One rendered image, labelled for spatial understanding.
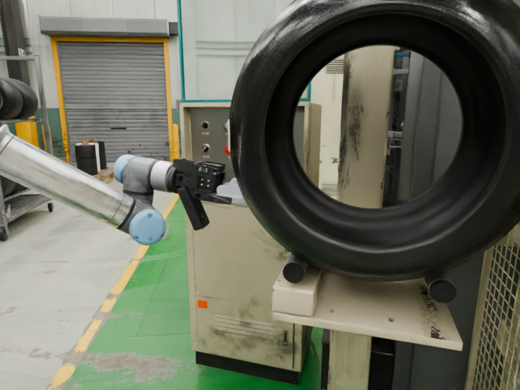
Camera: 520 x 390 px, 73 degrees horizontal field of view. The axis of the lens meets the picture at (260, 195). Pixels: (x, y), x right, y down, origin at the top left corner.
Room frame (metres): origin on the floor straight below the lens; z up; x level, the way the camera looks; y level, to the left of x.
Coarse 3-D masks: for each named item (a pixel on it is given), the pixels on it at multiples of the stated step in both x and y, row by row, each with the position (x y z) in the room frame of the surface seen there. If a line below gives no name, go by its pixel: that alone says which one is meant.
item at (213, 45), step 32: (192, 0) 1.54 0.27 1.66; (224, 0) 1.50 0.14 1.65; (256, 0) 1.47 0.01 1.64; (288, 0) 1.43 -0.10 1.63; (192, 32) 1.54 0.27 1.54; (224, 32) 1.50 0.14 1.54; (256, 32) 1.47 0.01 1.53; (192, 64) 1.54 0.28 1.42; (224, 64) 1.50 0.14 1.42; (192, 96) 1.55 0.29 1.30; (224, 96) 1.50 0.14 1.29
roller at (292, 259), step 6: (294, 258) 0.70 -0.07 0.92; (288, 264) 0.68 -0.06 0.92; (294, 264) 0.67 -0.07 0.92; (300, 264) 0.68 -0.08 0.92; (306, 264) 0.71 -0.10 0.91; (282, 270) 0.68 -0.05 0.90; (288, 270) 0.67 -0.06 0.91; (294, 270) 0.67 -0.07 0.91; (300, 270) 0.67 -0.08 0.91; (288, 276) 0.67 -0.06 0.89; (294, 276) 0.67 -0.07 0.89; (300, 276) 0.67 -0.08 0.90; (294, 282) 0.67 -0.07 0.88
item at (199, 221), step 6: (180, 186) 0.84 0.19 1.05; (186, 186) 0.83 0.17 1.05; (180, 192) 0.82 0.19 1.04; (186, 192) 0.82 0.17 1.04; (180, 198) 0.82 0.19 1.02; (186, 198) 0.82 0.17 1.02; (192, 198) 0.82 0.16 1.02; (186, 204) 0.82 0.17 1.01; (192, 204) 0.81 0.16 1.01; (198, 204) 0.84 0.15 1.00; (186, 210) 0.82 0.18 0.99; (192, 210) 0.81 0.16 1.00; (198, 210) 0.83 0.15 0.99; (204, 210) 0.85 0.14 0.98; (192, 216) 0.81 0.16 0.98; (198, 216) 0.82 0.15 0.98; (204, 216) 0.83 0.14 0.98; (192, 222) 0.82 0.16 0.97; (198, 222) 0.81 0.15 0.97; (204, 222) 0.82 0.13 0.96; (198, 228) 0.81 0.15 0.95
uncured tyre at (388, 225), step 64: (320, 0) 0.64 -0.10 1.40; (384, 0) 0.61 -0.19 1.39; (448, 0) 0.58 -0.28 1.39; (256, 64) 0.67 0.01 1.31; (320, 64) 0.91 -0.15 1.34; (448, 64) 0.83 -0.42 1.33; (512, 64) 0.55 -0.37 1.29; (256, 128) 0.66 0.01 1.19; (512, 128) 0.55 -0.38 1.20; (256, 192) 0.67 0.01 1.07; (320, 192) 0.91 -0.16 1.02; (448, 192) 0.82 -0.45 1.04; (512, 192) 0.55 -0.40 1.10; (320, 256) 0.63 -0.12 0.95; (384, 256) 0.60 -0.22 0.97; (448, 256) 0.57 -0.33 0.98
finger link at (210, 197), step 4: (200, 196) 0.81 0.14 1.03; (204, 196) 0.78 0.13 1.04; (208, 196) 0.78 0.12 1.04; (212, 196) 0.77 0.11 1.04; (216, 196) 0.78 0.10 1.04; (220, 196) 0.78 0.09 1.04; (208, 200) 0.78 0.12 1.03; (212, 200) 0.77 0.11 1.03; (216, 200) 0.77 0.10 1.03; (220, 200) 0.77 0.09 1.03; (224, 200) 0.77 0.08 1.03; (228, 200) 0.78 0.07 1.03
